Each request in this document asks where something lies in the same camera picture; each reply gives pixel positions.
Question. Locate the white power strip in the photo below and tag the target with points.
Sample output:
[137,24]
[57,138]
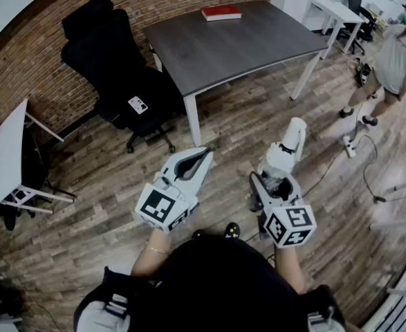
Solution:
[350,149]

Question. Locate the dark grey table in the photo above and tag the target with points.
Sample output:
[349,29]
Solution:
[230,50]

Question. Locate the white printed card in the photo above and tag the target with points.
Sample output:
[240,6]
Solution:
[138,104]

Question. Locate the person's left forearm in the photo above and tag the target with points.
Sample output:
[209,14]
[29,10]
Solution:
[152,254]

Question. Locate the white table frame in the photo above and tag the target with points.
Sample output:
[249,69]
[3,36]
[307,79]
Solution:
[396,221]

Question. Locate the black shoe with yellow dots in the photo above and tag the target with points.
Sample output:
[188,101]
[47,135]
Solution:
[199,234]
[232,230]

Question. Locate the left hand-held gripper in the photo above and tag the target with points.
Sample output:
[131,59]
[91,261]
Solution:
[161,202]

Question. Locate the black round device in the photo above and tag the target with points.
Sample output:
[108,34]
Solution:
[363,71]

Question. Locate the person's right forearm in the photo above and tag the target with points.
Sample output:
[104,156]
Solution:
[289,268]

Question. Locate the person's black top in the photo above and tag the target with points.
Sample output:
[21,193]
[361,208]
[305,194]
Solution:
[216,289]

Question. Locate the red book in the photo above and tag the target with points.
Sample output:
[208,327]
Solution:
[221,11]

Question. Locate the white desk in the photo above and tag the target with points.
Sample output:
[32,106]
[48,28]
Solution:
[330,9]

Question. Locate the white folding table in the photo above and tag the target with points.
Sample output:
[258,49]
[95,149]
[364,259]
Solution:
[9,157]

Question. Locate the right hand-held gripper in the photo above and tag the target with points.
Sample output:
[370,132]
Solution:
[292,227]

